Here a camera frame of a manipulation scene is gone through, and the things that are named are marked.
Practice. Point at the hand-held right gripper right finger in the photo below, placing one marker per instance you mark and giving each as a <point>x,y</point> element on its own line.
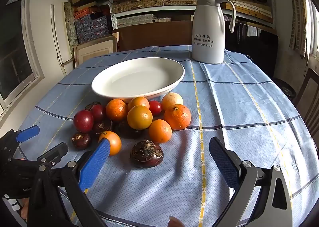
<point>224,164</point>

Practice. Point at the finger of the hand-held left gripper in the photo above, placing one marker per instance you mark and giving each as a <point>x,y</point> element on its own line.
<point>27,133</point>
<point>53,153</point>

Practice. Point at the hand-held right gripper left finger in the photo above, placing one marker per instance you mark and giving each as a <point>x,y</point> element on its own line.
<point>96,164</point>

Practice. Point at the dark water chestnut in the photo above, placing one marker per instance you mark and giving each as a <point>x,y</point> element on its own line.
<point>91,105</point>
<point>102,126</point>
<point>81,140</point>
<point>147,154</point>
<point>128,131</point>

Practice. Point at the red plum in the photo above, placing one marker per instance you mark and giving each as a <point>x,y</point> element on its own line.
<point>98,112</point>
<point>83,121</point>

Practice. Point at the yellow orange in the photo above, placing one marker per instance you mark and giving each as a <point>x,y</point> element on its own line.
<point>139,117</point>

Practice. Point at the mandarin with green stem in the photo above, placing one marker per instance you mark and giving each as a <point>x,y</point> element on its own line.
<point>177,117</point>

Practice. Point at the red cherry tomato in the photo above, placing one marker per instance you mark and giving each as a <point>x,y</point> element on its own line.
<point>155,107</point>

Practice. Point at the pale orange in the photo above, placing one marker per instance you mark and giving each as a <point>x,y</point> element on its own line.
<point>172,100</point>

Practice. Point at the white oval plate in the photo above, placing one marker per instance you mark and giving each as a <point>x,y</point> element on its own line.
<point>137,80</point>

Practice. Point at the person's right hand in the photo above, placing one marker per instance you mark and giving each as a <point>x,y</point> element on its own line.
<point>175,222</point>

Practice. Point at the blue checked tablecloth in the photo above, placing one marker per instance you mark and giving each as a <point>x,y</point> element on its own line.
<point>236,117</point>

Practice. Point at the black wheel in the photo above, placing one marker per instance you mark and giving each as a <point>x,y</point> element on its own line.
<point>286,88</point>

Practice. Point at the white leaning plank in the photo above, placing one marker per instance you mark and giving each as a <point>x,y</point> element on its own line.
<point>58,37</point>

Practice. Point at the grey marble slab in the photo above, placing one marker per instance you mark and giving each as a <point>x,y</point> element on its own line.
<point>71,25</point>

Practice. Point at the stack of blue patterned boxes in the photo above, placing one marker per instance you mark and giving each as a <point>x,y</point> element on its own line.
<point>92,26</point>

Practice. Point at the white thermos jug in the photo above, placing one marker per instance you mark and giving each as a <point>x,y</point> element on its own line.
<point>208,32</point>

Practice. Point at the brown wooden chair back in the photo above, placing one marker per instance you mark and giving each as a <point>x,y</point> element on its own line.
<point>154,36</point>

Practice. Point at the bright window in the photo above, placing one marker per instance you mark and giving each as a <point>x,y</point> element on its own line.
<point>314,25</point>

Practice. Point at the bamboo blind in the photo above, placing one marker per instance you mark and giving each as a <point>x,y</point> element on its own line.
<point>297,15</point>

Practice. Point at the white window frame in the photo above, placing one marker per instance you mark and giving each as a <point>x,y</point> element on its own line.
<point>22,50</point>

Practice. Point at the wooden picture frame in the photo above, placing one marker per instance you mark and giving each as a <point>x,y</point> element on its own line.
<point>96,49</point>

